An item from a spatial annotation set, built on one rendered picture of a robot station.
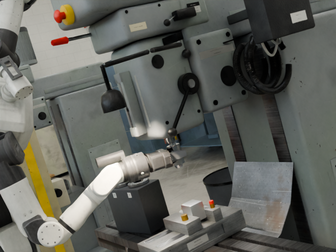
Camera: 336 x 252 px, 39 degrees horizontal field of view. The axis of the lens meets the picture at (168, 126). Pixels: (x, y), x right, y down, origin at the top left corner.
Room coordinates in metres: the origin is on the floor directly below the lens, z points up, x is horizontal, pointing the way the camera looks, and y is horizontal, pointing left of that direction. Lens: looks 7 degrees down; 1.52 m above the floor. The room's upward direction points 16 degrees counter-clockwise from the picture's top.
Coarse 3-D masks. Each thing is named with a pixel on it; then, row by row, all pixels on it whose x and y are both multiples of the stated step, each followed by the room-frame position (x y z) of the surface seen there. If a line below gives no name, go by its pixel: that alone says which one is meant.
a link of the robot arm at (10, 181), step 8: (0, 144) 1.42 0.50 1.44; (0, 152) 1.40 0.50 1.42; (0, 160) 1.40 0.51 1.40; (8, 160) 1.41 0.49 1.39; (0, 168) 1.40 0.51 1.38; (8, 168) 1.40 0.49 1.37; (16, 168) 1.42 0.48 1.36; (0, 176) 1.40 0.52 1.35; (8, 176) 1.40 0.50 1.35; (16, 176) 1.41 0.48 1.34; (24, 176) 1.44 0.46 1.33; (0, 184) 1.40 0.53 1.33; (8, 184) 1.40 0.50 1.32
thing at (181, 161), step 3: (177, 147) 1.57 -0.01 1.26; (180, 147) 1.58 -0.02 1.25; (168, 150) 1.57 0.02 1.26; (171, 150) 1.57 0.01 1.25; (174, 150) 1.56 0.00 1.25; (177, 150) 1.57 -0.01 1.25; (180, 159) 1.57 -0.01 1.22; (183, 159) 1.58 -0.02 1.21; (174, 162) 1.57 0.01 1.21; (177, 162) 1.56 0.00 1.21; (180, 162) 1.57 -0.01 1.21; (183, 162) 1.57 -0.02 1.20; (174, 165) 1.57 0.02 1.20
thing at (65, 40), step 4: (64, 36) 1.55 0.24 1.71; (76, 36) 1.57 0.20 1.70; (80, 36) 1.58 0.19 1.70; (84, 36) 1.59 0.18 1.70; (88, 36) 1.60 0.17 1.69; (52, 40) 1.53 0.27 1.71; (56, 40) 1.53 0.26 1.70; (60, 40) 1.54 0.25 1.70; (64, 40) 1.54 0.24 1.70; (68, 40) 1.55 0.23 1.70; (52, 44) 1.53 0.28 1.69; (56, 44) 1.53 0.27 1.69; (60, 44) 1.55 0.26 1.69
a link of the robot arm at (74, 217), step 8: (80, 200) 1.47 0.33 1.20; (88, 200) 1.47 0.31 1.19; (72, 208) 1.46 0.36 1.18; (80, 208) 1.45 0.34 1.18; (88, 208) 1.46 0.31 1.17; (48, 216) 1.50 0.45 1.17; (64, 216) 1.45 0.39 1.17; (72, 216) 1.44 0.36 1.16; (80, 216) 1.45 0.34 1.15; (64, 224) 1.43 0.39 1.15; (72, 224) 1.44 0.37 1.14; (80, 224) 1.45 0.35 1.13; (64, 232) 1.42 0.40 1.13; (72, 232) 1.44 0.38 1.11; (64, 240) 1.43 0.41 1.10
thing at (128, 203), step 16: (112, 192) 1.93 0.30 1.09; (128, 192) 1.85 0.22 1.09; (144, 192) 1.82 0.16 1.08; (160, 192) 1.88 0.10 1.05; (112, 208) 1.95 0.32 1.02; (128, 208) 1.87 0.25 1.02; (144, 208) 1.81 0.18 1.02; (160, 208) 1.86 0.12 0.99; (128, 224) 1.90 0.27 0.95; (144, 224) 1.82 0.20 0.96; (160, 224) 1.84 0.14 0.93
